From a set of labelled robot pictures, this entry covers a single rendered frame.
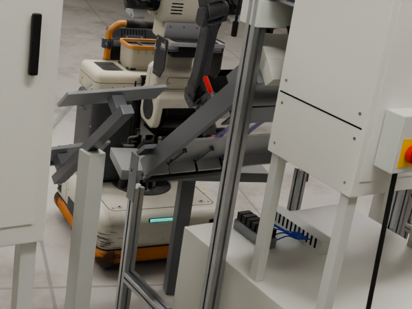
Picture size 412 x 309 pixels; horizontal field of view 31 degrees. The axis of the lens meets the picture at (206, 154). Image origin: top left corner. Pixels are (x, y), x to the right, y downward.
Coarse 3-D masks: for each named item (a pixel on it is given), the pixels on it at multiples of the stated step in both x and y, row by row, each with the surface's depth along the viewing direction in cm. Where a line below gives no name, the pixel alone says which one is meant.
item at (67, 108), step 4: (88, 80) 205; (92, 80) 206; (88, 84) 205; (92, 84) 206; (84, 88) 207; (88, 88) 208; (64, 108) 216; (68, 108) 215; (64, 112) 217; (60, 116) 219; (56, 120) 221; (60, 120) 221; (56, 124) 223
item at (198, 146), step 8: (224, 136) 256; (248, 136) 261; (256, 136) 263; (264, 136) 265; (192, 144) 251; (200, 144) 254; (208, 144) 256; (216, 144) 259; (224, 144) 261; (248, 144) 269; (256, 144) 272; (264, 144) 275; (184, 152) 253; (192, 152) 260; (200, 152) 263; (216, 152) 268; (224, 152) 271; (248, 152) 279; (256, 152) 282; (264, 152) 285; (176, 160) 264; (184, 160) 267
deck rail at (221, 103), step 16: (224, 96) 215; (208, 112) 222; (224, 112) 217; (176, 128) 238; (192, 128) 230; (160, 144) 247; (176, 144) 239; (144, 160) 257; (160, 160) 248; (144, 176) 258
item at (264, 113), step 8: (264, 88) 219; (272, 88) 221; (256, 96) 224; (264, 96) 226; (272, 96) 228; (256, 104) 231; (264, 104) 233; (272, 104) 235; (256, 112) 226; (264, 112) 228; (272, 112) 230; (224, 120) 226; (256, 120) 233; (264, 120) 235; (272, 120) 237
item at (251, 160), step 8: (192, 160) 269; (200, 160) 271; (208, 160) 273; (216, 160) 274; (248, 160) 282; (256, 160) 284; (264, 160) 286; (160, 168) 261; (168, 168) 263; (176, 168) 264; (184, 168) 266; (192, 168) 268; (200, 168) 270; (208, 168) 271; (216, 168) 273
